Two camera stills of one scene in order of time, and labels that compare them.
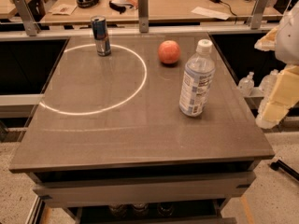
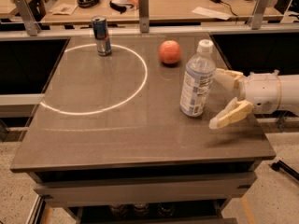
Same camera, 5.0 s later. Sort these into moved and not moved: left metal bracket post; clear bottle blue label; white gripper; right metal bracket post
Moved: white gripper
Not moved: clear bottle blue label; left metal bracket post; right metal bracket post
